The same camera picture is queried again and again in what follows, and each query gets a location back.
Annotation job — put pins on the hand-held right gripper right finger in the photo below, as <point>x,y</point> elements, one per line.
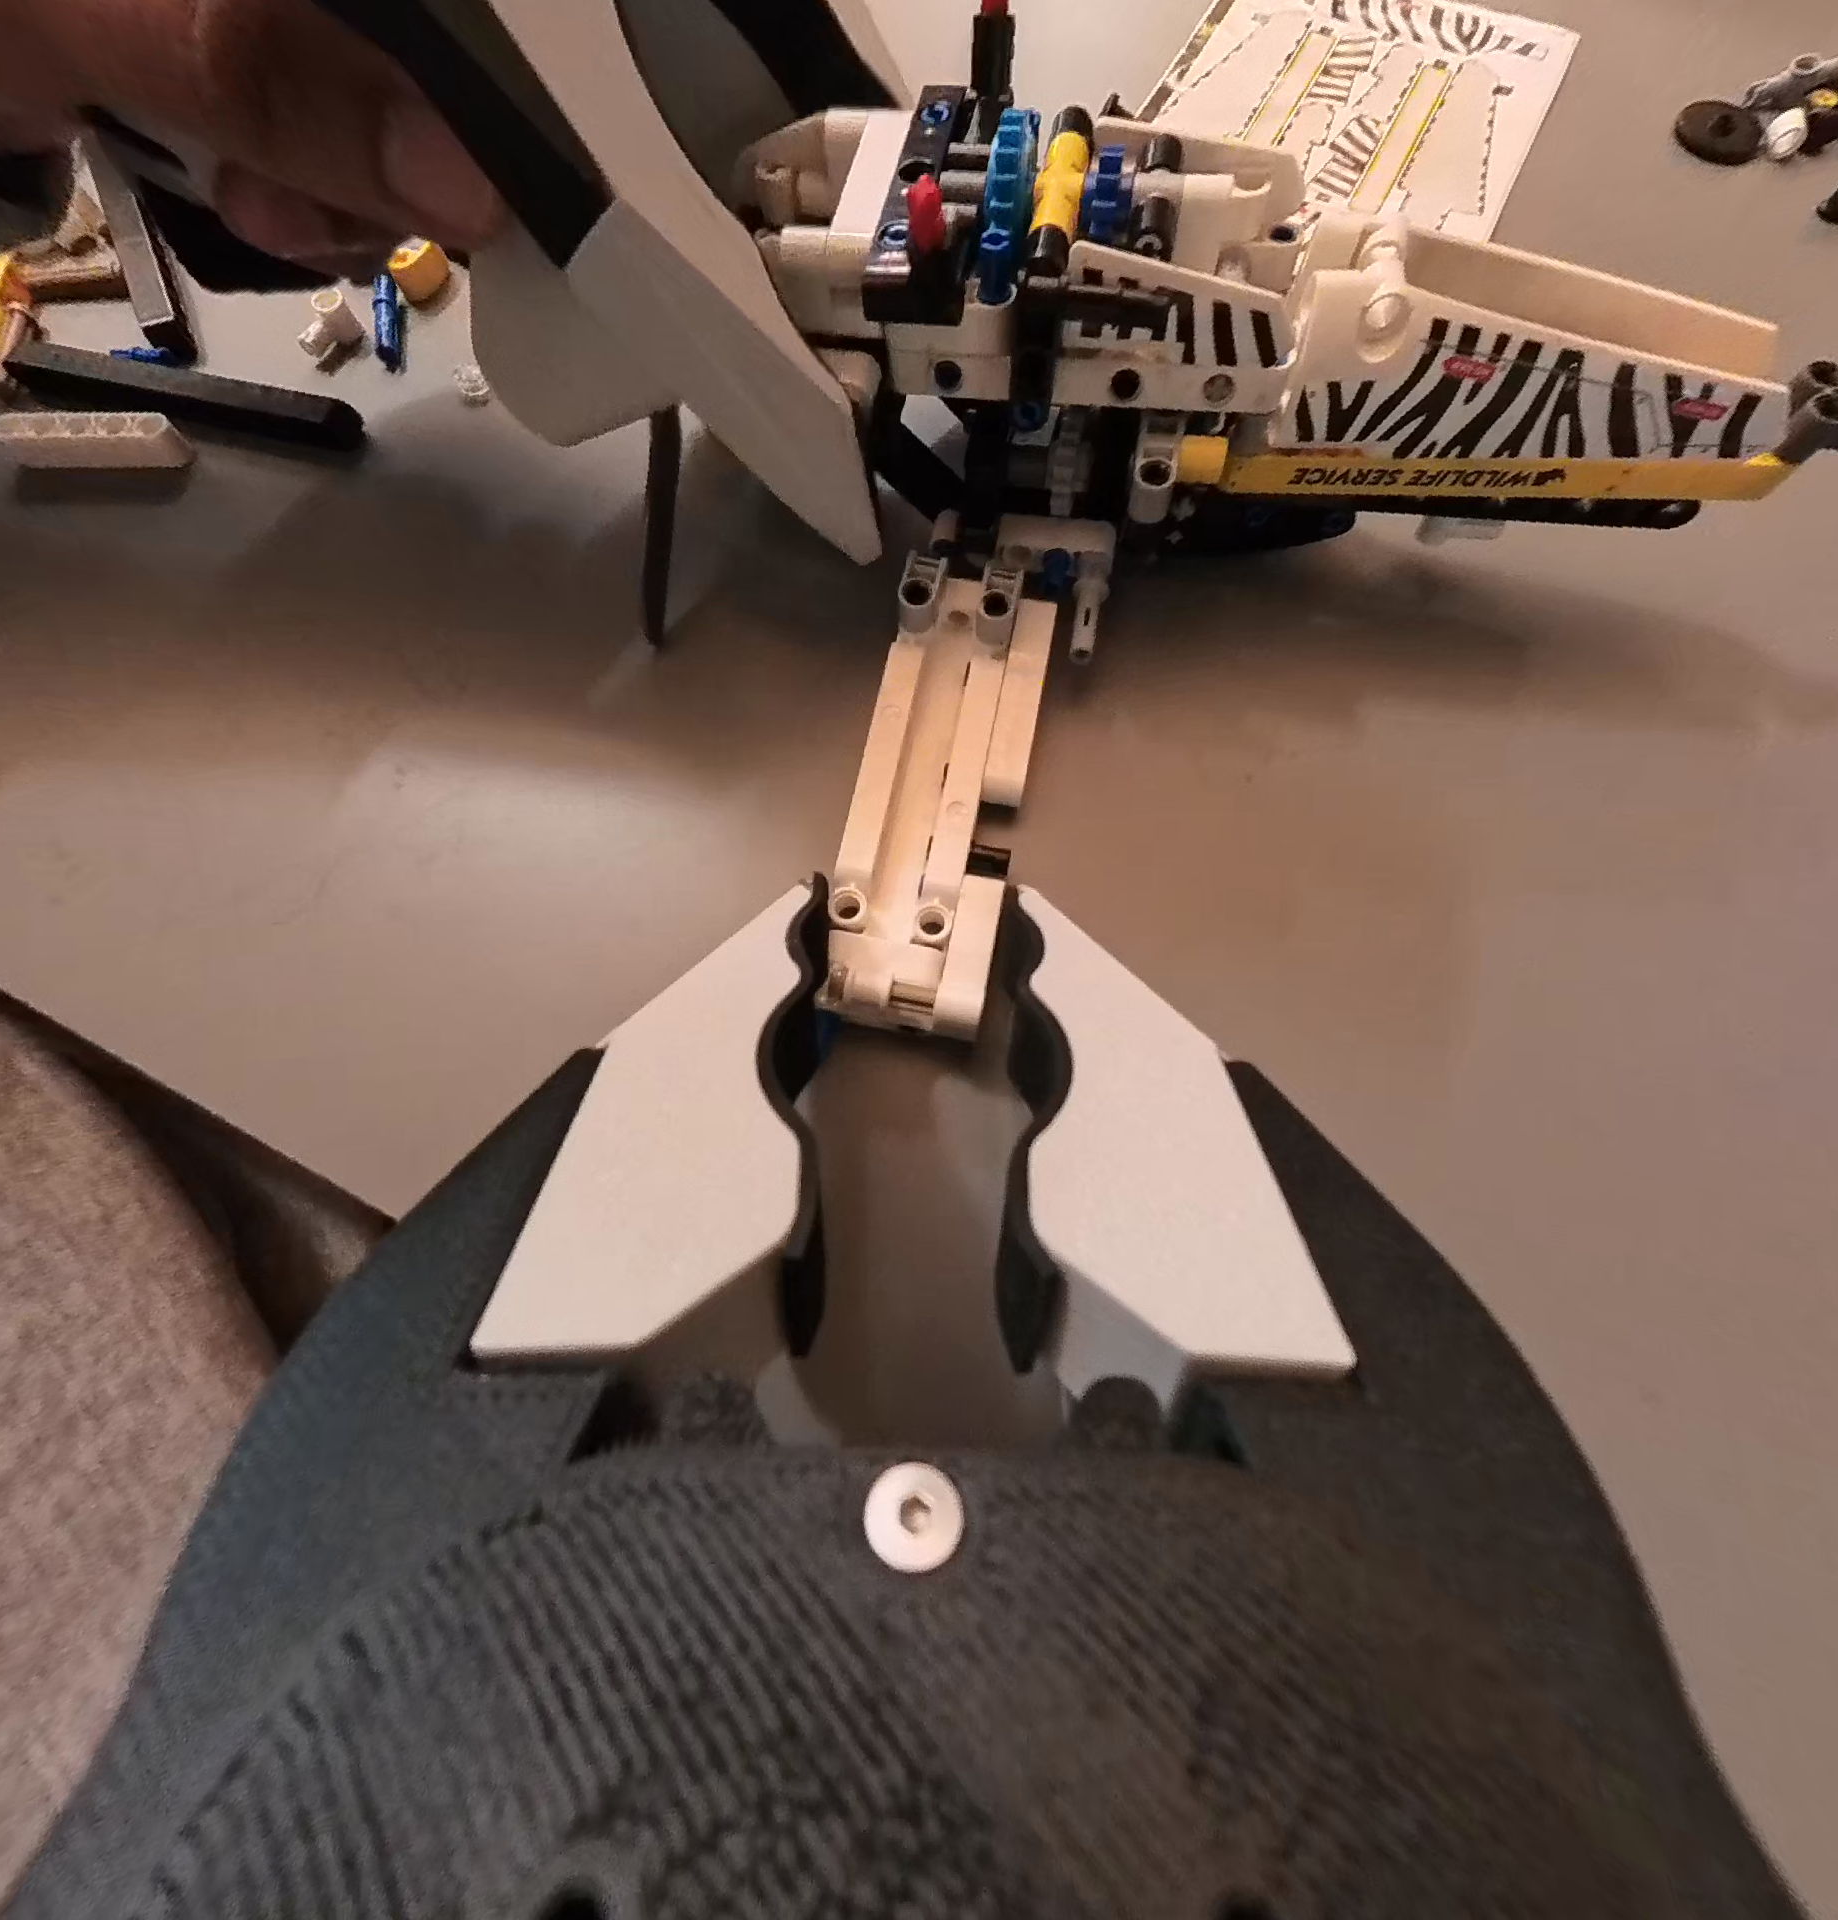
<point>1188,1200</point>

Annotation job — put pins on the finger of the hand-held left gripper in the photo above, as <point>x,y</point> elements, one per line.
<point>681,269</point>
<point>769,55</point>

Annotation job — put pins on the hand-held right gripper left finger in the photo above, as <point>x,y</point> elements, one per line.
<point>634,1200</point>

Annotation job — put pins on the white lego wing assembly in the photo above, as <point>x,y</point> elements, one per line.
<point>934,780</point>

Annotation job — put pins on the zebra-striped lego aeroplane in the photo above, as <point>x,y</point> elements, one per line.
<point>1234,333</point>

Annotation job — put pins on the short white lego beam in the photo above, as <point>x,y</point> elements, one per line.
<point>95,442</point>

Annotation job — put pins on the black grey lego subassembly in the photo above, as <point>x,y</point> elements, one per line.
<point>1729,130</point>

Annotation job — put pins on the person's left hand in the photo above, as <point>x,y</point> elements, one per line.
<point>183,76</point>

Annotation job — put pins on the zebra-striped sticker sheet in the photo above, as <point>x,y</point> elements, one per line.
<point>1385,103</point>

